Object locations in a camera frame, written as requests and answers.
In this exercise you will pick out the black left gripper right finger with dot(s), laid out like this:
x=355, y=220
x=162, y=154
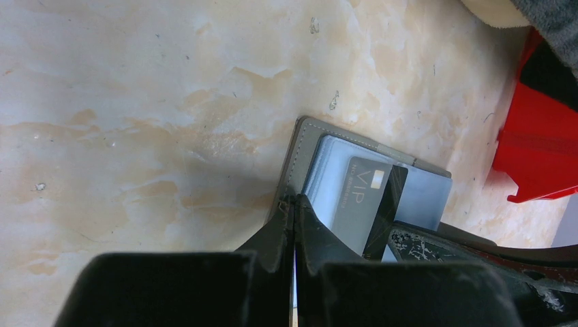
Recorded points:
x=337, y=287

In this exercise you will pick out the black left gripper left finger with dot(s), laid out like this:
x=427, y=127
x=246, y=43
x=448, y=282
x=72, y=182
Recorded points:
x=250, y=286

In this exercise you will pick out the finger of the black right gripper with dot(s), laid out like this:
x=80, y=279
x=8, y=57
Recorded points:
x=541, y=282

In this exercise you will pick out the black credit card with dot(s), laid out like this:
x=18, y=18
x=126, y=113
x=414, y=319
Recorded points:
x=367, y=206

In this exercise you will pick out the grey leather card holder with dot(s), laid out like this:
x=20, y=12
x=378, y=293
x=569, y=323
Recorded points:
x=316, y=164

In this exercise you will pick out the red plastic bin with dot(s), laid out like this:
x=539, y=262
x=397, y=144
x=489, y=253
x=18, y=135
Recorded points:
x=537, y=147

